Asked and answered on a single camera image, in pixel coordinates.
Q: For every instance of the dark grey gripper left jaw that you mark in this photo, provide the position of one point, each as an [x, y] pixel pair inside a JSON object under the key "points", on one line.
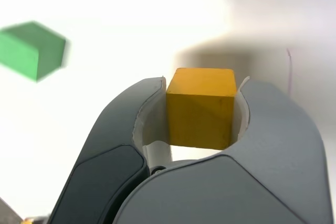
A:
{"points": [[113, 134]]}

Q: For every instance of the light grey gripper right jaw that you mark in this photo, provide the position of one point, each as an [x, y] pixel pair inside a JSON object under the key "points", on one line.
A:
{"points": [[236, 195]]}

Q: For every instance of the yellow cube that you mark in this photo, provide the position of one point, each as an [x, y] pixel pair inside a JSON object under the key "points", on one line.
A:
{"points": [[199, 113]]}

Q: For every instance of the green cube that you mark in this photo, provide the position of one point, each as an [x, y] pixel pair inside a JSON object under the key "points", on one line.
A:
{"points": [[29, 48]]}

